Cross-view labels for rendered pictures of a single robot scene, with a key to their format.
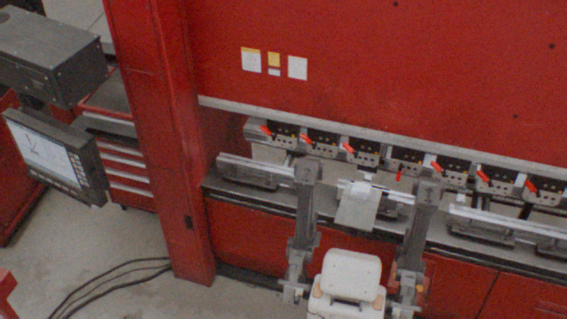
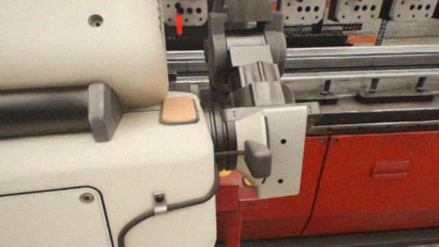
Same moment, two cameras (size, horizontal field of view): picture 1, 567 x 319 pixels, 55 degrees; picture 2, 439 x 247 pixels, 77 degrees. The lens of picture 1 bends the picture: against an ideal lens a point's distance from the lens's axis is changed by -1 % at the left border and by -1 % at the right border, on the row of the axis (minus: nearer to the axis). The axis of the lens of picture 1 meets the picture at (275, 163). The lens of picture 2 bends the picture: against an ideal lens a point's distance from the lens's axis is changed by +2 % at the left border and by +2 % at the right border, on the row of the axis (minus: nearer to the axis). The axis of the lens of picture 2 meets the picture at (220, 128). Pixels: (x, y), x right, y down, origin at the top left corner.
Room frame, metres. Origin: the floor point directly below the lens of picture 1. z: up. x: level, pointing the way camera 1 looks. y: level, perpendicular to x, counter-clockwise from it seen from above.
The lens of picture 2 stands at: (0.81, -0.31, 1.35)
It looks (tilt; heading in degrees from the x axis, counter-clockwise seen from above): 31 degrees down; 336
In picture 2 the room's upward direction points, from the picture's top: straight up
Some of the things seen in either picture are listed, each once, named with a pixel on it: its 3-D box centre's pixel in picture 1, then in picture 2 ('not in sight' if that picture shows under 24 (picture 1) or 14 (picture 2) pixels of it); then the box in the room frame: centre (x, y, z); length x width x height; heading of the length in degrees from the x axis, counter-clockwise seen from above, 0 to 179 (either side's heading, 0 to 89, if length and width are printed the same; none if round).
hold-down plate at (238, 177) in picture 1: (250, 181); not in sight; (1.99, 0.14, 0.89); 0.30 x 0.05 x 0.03; 71
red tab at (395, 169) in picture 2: (552, 309); (390, 169); (1.35, -1.36, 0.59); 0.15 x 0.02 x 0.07; 71
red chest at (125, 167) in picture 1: (149, 149); not in sight; (2.67, 0.85, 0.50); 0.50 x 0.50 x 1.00; 71
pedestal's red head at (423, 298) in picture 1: (410, 280); (234, 173); (1.44, -0.64, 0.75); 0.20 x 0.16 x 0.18; 71
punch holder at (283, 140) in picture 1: (283, 129); not in sight; (1.98, -0.05, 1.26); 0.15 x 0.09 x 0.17; 71
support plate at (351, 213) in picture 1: (358, 206); not in sight; (1.70, -0.40, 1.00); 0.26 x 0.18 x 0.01; 161
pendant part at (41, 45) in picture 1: (60, 120); not in sight; (1.78, 0.91, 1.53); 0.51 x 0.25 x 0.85; 59
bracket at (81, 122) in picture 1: (102, 141); not in sight; (2.02, 0.87, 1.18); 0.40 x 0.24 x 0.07; 71
